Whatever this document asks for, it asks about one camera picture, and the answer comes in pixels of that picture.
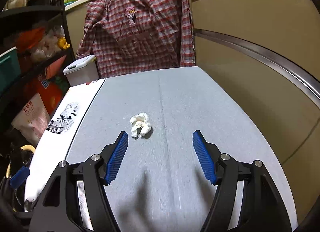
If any white tissue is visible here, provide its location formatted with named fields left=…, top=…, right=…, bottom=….
left=130, top=112, right=152, bottom=138

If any round trash can black liner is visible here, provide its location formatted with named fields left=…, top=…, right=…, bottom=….
left=3, top=145, right=36, bottom=212

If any beige kitchen cabinet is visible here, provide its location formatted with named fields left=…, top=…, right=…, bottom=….
left=64, top=0, right=320, bottom=222

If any white patterned cloth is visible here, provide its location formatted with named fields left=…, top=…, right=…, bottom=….
left=24, top=79, right=104, bottom=212

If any pink white bag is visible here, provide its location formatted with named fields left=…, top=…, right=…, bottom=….
left=11, top=93, right=50, bottom=147

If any green plastic storage box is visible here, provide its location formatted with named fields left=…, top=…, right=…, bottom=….
left=0, top=46, right=21, bottom=92

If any white lidded bin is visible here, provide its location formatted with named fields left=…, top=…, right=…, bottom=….
left=63, top=55, right=99, bottom=86

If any yellow toy figure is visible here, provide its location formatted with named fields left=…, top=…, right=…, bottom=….
left=57, top=37, right=71, bottom=50

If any black metal shelf rack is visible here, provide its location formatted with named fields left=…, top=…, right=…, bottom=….
left=0, top=0, right=75, bottom=113

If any red plaid shirt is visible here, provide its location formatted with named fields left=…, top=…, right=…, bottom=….
left=76, top=0, right=195, bottom=78

